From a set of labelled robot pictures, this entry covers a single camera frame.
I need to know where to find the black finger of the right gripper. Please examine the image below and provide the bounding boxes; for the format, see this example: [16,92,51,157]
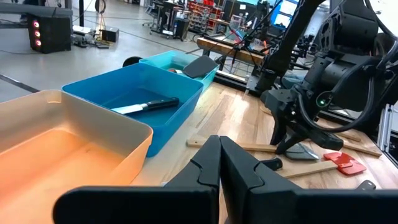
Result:
[274,131,308,156]
[269,120,287,146]

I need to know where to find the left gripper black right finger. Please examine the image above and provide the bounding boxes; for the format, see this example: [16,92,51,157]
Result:
[219,135,398,224]

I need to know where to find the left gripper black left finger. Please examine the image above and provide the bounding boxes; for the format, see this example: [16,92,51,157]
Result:
[52,134,222,224]

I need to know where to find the gray silicone spatula wooden handle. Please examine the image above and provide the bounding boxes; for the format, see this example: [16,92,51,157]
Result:
[185,135,320,162]

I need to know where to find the red silicone spatula wooden handle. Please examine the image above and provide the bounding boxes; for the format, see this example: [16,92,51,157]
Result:
[278,151,368,180]

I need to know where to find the blue plastic bin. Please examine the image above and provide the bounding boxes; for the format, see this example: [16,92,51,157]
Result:
[61,63,205,158]

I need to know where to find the blue screen monitor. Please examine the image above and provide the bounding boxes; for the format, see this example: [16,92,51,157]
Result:
[269,0,301,29]

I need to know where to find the wooden workbench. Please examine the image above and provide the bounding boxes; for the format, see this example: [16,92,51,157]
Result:
[196,37,265,67]

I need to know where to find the orange plastic bin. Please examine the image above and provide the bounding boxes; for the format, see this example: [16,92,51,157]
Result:
[0,89,154,224]

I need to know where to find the red parts shelving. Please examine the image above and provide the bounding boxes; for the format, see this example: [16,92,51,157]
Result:
[186,0,225,34]

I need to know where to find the teal plastic bin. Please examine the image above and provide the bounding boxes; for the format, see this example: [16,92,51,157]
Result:
[139,50,220,93]

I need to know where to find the small black box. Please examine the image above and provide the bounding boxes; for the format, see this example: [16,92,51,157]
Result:
[101,27,120,43]

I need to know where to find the computer tower with red lights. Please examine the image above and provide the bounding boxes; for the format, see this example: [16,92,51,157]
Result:
[27,14,73,54]

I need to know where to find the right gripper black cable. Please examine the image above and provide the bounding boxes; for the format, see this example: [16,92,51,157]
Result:
[297,74,379,134]

